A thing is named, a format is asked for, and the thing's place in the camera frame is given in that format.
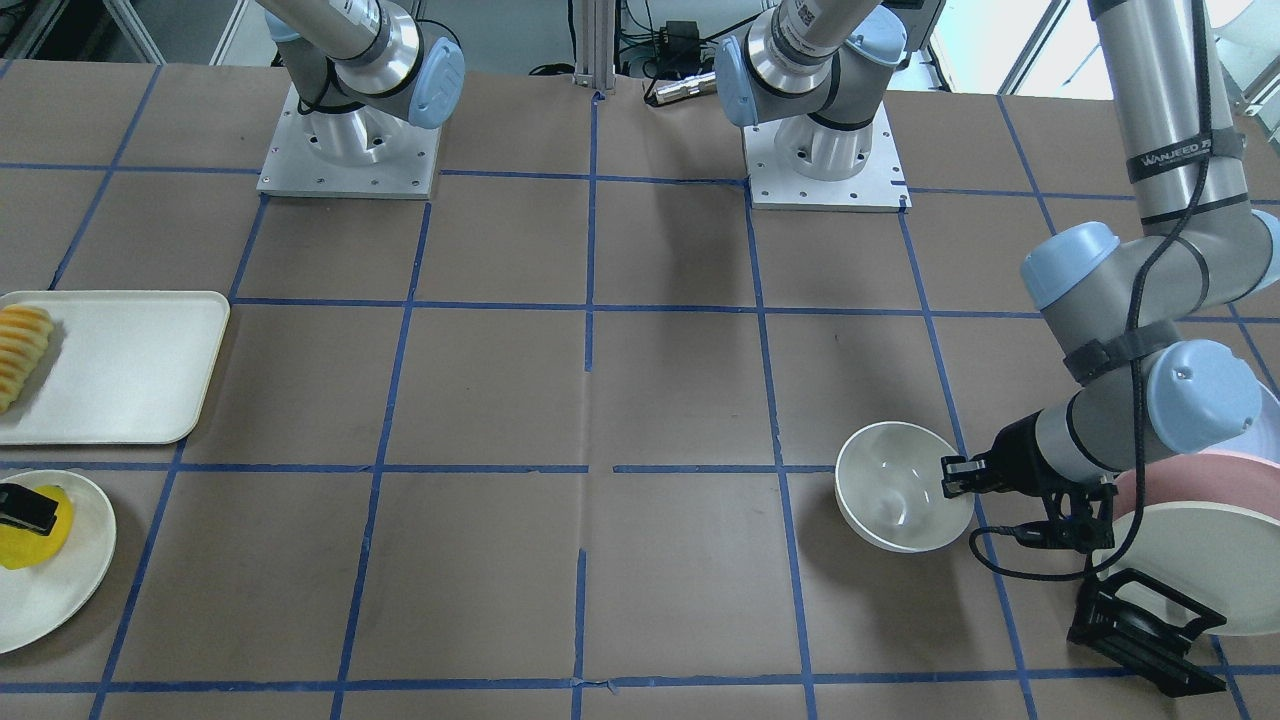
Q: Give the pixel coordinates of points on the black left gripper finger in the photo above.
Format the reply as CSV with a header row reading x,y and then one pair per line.
x,y
957,467
956,487

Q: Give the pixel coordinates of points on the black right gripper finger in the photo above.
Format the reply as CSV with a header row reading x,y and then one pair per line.
x,y
26,509

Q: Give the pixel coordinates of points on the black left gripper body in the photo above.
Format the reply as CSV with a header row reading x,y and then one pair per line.
x,y
1013,451

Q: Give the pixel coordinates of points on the yellow lemon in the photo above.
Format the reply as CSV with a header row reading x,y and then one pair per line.
x,y
21,549

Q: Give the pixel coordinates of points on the white ceramic bowl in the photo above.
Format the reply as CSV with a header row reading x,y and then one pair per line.
x,y
888,489

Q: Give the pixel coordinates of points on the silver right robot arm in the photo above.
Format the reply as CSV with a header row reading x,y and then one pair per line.
x,y
204,262

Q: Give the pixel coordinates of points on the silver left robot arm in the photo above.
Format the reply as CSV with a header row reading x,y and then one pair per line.
x,y
1145,393

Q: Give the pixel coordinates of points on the cream round plate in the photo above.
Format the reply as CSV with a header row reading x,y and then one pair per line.
x,y
48,579

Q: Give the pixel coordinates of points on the cream rectangular tray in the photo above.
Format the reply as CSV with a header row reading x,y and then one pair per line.
x,y
124,367

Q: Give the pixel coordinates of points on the sliced yellow fruit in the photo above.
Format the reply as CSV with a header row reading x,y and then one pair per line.
x,y
25,337

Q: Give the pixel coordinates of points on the black plate rack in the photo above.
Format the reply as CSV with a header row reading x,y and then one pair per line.
x,y
1139,640

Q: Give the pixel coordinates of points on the pink plate in rack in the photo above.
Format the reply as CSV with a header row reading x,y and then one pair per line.
x,y
1231,478

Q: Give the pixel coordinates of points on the cream plate in rack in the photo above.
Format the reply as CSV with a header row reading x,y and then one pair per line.
x,y
1219,555

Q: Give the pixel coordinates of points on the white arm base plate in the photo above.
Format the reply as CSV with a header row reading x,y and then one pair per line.
x,y
362,154
797,165

